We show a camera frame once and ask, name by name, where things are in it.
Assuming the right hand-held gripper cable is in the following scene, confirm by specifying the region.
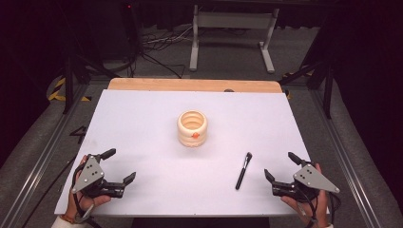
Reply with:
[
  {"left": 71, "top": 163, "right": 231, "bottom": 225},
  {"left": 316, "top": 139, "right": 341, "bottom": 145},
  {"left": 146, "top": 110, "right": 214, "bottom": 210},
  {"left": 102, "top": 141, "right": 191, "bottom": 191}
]
[{"left": 296, "top": 186, "right": 342, "bottom": 228}]

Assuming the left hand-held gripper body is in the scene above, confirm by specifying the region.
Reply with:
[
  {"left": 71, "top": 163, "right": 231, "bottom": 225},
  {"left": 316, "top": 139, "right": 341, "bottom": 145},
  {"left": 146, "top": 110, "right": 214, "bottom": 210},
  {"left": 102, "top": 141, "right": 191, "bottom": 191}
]
[{"left": 71, "top": 154, "right": 126, "bottom": 200}]

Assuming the person's right hand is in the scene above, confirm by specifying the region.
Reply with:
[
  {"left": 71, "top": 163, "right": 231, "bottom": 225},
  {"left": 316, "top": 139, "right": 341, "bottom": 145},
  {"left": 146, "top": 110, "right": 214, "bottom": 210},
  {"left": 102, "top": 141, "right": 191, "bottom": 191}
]
[{"left": 279, "top": 162, "right": 329, "bottom": 228}]

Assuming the white paper sheet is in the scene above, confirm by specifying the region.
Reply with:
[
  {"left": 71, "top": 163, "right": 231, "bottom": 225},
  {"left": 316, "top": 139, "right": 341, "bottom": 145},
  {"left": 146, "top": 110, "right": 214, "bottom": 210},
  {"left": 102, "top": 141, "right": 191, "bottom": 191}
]
[{"left": 54, "top": 89, "right": 331, "bottom": 219}]

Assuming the cream ribbed holder cup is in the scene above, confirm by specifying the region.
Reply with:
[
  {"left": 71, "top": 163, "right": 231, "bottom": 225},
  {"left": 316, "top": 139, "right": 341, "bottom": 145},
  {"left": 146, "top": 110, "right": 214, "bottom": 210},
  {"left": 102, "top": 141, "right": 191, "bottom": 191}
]
[{"left": 177, "top": 109, "right": 209, "bottom": 148}]

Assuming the aluminium floor rail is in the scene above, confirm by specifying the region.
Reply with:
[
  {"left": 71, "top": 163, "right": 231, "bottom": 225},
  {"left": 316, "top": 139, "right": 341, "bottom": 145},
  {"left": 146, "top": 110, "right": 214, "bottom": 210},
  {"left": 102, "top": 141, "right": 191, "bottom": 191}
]
[
  {"left": 0, "top": 85, "right": 90, "bottom": 228},
  {"left": 312, "top": 88, "right": 403, "bottom": 228}
]

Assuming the black makeup brush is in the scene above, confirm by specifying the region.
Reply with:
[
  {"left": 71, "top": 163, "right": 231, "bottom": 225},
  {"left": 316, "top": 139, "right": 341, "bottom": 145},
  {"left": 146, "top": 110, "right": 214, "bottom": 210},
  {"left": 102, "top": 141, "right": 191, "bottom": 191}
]
[{"left": 235, "top": 151, "right": 254, "bottom": 191}]

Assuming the person's left hand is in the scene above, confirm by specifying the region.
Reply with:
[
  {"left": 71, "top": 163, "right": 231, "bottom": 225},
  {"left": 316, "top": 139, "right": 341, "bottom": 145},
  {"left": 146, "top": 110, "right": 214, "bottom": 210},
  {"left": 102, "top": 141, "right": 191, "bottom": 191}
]
[{"left": 65, "top": 155, "right": 112, "bottom": 221}]

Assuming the dark computer tower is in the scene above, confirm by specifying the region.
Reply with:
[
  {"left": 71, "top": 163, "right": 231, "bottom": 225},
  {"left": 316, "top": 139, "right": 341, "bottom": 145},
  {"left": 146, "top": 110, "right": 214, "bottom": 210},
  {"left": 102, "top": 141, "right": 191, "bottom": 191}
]
[{"left": 120, "top": 0, "right": 143, "bottom": 63}]

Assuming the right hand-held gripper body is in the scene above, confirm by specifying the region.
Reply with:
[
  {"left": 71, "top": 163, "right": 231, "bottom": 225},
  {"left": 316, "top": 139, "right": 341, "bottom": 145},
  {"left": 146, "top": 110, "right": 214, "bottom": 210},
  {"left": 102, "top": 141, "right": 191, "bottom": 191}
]
[{"left": 271, "top": 162, "right": 340, "bottom": 201}]

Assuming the yellow black floor tape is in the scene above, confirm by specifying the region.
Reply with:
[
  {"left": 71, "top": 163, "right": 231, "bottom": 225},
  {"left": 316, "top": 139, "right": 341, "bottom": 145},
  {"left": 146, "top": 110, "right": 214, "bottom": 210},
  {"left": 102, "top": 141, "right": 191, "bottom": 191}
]
[{"left": 47, "top": 77, "right": 93, "bottom": 103}]

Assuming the bundle of floor cables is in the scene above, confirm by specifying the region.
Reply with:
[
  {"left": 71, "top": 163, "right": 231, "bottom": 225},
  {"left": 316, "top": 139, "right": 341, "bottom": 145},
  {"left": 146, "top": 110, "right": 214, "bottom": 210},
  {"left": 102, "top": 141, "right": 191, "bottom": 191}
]
[{"left": 139, "top": 25, "right": 195, "bottom": 79}]

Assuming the hand-held gripper cable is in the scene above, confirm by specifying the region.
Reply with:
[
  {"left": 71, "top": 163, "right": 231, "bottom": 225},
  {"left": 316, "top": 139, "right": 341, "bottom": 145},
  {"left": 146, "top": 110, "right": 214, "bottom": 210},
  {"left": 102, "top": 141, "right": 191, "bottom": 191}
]
[
  {"left": 71, "top": 162, "right": 96, "bottom": 223},
  {"left": 296, "top": 186, "right": 342, "bottom": 228}
]

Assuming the left hand-held gripper cable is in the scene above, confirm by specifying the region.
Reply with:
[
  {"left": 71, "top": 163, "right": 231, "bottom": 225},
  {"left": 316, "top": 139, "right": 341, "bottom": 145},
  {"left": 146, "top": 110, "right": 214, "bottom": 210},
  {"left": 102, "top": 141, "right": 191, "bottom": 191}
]
[{"left": 71, "top": 162, "right": 96, "bottom": 223}]

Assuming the white metal stand frame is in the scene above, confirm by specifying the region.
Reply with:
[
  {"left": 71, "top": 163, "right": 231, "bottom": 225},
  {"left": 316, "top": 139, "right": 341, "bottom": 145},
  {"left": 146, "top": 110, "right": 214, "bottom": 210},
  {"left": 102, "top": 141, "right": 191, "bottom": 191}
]
[{"left": 189, "top": 4, "right": 280, "bottom": 74}]

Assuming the black tripod stand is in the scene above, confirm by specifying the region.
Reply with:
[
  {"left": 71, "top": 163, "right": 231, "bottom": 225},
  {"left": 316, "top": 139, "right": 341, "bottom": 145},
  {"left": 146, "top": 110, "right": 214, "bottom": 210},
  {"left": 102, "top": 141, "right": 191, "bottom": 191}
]
[
  {"left": 61, "top": 51, "right": 122, "bottom": 115},
  {"left": 278, "top": 60, "right": 335, "bottom": 120}
]

